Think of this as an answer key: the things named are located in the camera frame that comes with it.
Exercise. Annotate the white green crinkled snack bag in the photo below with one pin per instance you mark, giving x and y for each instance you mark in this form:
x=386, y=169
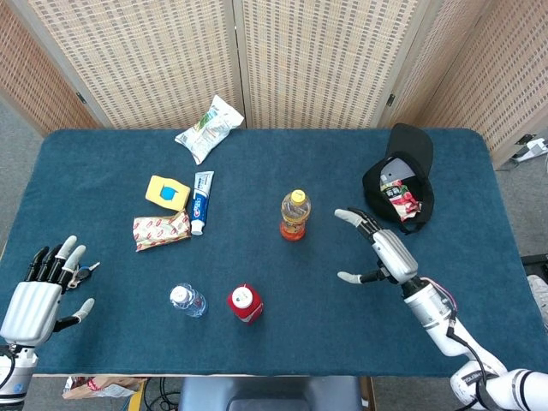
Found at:
x=207, y=132

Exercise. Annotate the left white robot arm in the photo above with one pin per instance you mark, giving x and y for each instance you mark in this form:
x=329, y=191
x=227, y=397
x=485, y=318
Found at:
x=17, y=372

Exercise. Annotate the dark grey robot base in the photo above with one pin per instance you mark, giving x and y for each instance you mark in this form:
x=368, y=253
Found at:
x=269, y=394

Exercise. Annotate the white shoe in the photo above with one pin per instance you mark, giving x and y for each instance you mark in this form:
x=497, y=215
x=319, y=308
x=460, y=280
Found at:
x=539, y=295

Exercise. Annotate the red juice bottle white cap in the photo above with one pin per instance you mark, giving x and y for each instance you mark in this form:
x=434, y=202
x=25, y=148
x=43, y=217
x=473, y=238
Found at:
x=248, y=312

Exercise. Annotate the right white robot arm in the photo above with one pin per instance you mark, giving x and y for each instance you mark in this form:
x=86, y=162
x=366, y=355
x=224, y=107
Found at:
x=432, y=308

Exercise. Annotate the clear water bottle white cap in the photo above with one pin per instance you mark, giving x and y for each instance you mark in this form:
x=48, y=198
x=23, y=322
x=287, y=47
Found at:
x=188, y=301

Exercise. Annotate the woven bamboo screen panel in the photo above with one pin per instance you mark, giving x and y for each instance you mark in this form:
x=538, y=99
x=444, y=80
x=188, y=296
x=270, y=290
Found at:
x=325, y=64
x=25, y=77
x=432, y=73
x=150, y=64
x=505, y=81

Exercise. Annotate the bunch of keys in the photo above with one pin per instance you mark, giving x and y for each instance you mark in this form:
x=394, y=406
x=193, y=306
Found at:
x=83, y=273

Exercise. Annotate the blue white toothpaste tube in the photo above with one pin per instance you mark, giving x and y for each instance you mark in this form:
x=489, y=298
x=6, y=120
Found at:
x=200, y=201

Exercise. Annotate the black floor object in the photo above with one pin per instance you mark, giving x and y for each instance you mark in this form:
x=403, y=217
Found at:
x=535, y=262

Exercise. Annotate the dark metal screen hinge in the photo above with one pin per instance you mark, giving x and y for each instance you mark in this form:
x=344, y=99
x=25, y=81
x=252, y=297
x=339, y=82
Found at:
x=80, y=97
x=390, y=99

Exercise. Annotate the red white wrapped snack pack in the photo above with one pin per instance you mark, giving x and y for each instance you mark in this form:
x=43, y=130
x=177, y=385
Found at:
x=160, y=229

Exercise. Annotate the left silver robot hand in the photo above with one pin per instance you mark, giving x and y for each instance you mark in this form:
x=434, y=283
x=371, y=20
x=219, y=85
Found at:
x=30, y=308

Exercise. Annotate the yellow box with blue centre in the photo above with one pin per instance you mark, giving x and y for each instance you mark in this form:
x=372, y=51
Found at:
x=156, y=190

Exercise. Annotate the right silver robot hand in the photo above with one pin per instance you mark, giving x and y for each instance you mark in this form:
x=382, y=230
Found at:
x=394, y=254

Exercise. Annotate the red snack packet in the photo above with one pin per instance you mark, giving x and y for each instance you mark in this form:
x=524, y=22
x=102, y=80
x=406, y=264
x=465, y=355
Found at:
x=400, y=199

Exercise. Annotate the blue table cloth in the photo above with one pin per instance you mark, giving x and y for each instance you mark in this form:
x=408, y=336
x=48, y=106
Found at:
x=321, y=334

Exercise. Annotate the black baseball cap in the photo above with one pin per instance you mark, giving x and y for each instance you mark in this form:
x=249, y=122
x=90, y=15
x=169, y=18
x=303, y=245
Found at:
x=411, y=143

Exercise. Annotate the crumpled brown paper bag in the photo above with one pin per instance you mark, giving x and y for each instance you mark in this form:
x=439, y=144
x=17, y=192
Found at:
x=98, y=387

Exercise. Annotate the white power strip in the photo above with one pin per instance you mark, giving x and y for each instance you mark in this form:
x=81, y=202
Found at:
x=535, y=147

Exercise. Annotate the orange drink bottle yellow cap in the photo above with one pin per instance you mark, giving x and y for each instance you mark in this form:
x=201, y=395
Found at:
x=295, y=214

